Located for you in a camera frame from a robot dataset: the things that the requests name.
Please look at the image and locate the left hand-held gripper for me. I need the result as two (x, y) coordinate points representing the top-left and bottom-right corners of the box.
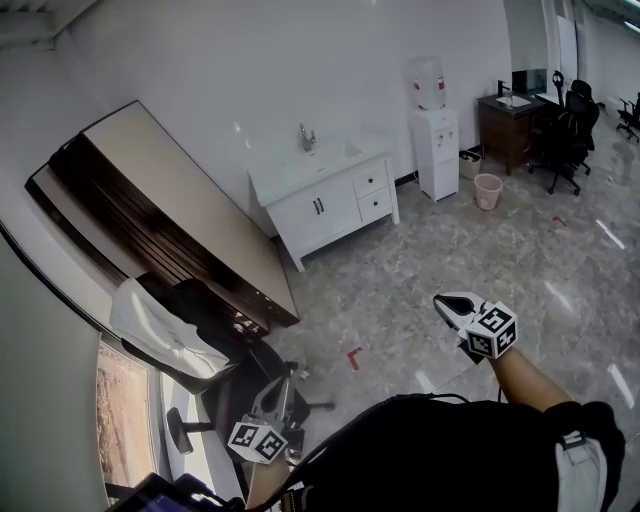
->
(227, 375), (306, 467)

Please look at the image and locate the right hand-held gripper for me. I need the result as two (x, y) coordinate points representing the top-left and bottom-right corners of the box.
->
(432, 291), (519, 367)

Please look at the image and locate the white drawer with black knob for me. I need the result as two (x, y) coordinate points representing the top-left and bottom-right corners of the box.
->
(351, 160), (391, 199)

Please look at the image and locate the grey shoulder bag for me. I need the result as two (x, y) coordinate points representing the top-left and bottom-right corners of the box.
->
(552, 429), (609, 512)

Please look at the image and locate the person's left forearm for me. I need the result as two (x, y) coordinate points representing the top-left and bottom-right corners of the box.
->
(244, 457), (291, 512)

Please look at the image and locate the person's right forearm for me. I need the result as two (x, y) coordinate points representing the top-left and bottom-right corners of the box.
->
(487, 347), (574, 414)

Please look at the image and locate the black office chair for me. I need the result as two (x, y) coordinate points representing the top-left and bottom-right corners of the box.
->
(119, 277), (337, 457)
(614, 92), (640, 144)
(527, 78), (601, 196)

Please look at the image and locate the white windowsill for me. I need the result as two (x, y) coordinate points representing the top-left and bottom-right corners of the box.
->
(159, 372), (241, 501)

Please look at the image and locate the pink waste bin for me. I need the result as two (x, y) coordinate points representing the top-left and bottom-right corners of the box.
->
(473, 173), (505, 211)

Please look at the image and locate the white basket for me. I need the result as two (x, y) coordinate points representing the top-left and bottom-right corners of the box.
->
(458, 148), (485, 181)

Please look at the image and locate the white cloth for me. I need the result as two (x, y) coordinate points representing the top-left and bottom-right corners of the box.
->
(109, 277), (231, 381)

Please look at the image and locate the dark tablet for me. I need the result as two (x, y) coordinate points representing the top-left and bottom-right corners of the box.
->
(104, 472), (246, 512)

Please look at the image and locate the window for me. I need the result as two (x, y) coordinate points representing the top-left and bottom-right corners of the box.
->
(94, 339), (166, 496)

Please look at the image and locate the white water dispenser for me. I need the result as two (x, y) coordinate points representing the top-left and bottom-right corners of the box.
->
(410, 106), (460, 203)

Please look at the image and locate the person's black shirt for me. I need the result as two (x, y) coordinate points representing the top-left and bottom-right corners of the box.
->
(284, 392), (627, 512)

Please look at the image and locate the brown wooden vanity cabinet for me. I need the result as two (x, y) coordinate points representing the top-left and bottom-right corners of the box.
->
(477, 92), (546, 176)

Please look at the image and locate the white vanity cabinet with sink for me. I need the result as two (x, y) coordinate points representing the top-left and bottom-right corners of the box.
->
(247, 134), (402, 274)

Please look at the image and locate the stack of beige boards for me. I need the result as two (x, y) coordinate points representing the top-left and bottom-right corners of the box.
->
(24, 99), (301, 336)

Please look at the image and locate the clear water jug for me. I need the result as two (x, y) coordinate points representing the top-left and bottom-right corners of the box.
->
(405, 56), (447, 111)

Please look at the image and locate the chrome faucet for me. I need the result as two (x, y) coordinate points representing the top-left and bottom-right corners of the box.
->
(298, 122), (319, 154)

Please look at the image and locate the grey roller blind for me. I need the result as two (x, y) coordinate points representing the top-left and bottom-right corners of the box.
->
(0, 219), (109, 512)

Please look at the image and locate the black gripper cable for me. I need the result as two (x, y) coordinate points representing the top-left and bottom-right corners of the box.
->
(393, 391), (503, 405)

